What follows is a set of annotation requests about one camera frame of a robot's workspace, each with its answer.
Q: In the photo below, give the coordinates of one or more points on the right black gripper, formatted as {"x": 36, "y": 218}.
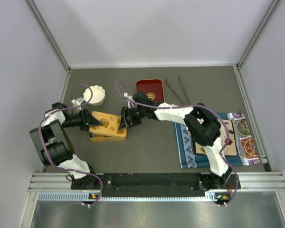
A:
{"x": 125, "y": 123}

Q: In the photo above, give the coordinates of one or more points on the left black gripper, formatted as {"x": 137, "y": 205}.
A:
{"x": 88, "y": 120}

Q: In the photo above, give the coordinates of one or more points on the silver tin lid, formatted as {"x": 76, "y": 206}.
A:
{"x": 108, "y": 120}

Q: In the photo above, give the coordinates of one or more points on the white scalloped dish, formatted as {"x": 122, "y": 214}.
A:
{"x": 95, "y": 95}

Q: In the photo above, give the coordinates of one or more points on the metal tongs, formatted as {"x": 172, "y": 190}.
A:
{"x": 182, "y": 94}

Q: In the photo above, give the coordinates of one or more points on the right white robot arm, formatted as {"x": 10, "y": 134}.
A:
{"x": 205, "y": 126}

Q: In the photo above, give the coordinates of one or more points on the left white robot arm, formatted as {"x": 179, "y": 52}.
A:
{"x": 54, "y": 147}

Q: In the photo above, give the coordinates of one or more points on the gold cookie tin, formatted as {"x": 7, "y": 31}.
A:
{"x": 111, "y": 133}

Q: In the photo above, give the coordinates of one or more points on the red lacquer tray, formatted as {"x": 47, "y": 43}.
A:
{"x": 153, "y": 88}

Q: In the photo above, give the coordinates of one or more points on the blue patterned cloth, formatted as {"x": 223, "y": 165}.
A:
{"x": 185, "y": 146}

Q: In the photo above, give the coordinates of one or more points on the floral square plate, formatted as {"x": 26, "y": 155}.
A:
{"x": 230, "y": 150}

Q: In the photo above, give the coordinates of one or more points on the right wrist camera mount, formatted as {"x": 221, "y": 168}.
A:
{"x": 130, "y": 101}

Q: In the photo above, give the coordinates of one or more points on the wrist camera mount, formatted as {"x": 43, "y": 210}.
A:
{"x": 77, "y": 103}
{"x": 130, "y": 101}

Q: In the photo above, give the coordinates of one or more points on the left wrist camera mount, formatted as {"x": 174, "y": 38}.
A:
{"x": 77, "y": 103}

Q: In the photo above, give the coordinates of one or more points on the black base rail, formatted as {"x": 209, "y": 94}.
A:
{"x": 163, "y": 184}

